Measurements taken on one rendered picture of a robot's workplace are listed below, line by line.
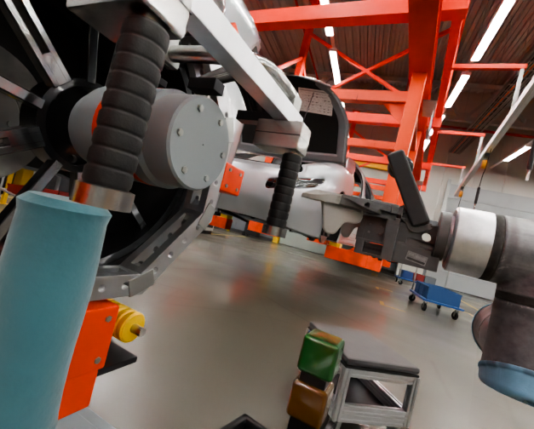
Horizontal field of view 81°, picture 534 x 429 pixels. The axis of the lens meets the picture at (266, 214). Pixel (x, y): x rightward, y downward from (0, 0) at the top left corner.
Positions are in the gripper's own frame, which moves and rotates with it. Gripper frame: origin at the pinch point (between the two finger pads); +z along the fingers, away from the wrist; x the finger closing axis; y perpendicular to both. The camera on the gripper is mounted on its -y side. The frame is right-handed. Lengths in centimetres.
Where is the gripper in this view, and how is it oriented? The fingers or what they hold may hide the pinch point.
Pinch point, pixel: (315, 197)
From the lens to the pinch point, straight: 53.3
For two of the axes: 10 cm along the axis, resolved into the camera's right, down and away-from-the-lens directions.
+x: 4.2, 1.1, 9.0
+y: -2.3, 9.7, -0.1
